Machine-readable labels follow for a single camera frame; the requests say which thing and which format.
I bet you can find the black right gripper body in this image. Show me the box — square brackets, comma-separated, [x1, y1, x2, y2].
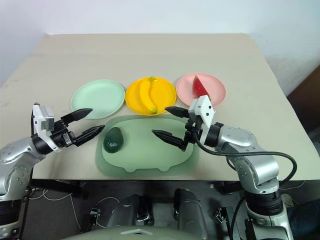
[183, 117, 203, 151]

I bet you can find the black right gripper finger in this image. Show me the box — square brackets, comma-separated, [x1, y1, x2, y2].
[164, 106, 191, 120]
[151, 129, 187, 152]

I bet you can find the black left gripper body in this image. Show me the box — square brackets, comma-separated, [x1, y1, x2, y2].
[49, 117, 78, 149]

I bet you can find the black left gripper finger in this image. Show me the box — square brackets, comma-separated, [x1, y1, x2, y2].
[61, 108, 94, 125]
[74, 124, 106, 147]

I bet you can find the yellow plate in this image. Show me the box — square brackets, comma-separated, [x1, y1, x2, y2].
[125, 76, 177, 116]

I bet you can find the pink plate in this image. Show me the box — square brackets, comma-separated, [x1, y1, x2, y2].
[175, 72, 227, 108]

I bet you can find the light green plate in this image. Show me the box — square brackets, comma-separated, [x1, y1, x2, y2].
[70, 79, 126, 120]

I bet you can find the dark green toy avocado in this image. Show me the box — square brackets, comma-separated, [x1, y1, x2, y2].
[103, 126, 125, 154]

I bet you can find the light green tray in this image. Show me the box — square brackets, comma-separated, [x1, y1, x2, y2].
[101, 118, 195, 174]

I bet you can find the red watermelon slice toy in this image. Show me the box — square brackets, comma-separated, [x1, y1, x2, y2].
[191, 75, 212, 101]

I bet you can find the translucent green mat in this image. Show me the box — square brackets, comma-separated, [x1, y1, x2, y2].
[94, 114, 201, 179]

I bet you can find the yellow toy banana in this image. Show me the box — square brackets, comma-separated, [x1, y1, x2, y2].
[138, 76, 159, 115]

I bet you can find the dark rounded robot leg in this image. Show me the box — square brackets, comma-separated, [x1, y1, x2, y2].
[106, 194, 151, 229]
[173, 188, 209, 240]

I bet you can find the grey-green robot torso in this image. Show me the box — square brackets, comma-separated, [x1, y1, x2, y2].
[61, 223, 204, 240]

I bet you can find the brown wooden cabinet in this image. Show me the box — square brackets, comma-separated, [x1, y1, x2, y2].
[285, 65, 320, 134]

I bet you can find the dark blue object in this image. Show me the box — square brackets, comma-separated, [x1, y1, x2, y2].
[285, 199, 320, 240]

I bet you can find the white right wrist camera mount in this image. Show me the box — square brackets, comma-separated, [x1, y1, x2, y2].
[187, 95, 217, 146]

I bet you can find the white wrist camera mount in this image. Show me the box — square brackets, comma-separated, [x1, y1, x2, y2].
[31, 103, 61, 153]
[187, 95, 217, 146]

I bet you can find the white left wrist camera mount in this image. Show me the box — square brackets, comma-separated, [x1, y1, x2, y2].
[31, 103, 61, 153]

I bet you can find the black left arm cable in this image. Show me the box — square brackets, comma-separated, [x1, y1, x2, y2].
[29, 109, 36, 138]

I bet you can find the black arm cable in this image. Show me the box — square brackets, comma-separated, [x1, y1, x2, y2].
[191, 129, 298, 240]
[29, 109, 36, 138]

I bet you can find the white floor cable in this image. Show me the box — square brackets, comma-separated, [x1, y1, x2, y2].
[95, 196, 121, 227]
[31, 187, 82, 231]

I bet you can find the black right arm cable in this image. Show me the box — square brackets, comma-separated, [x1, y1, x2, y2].
[191, 129, 298, 240]

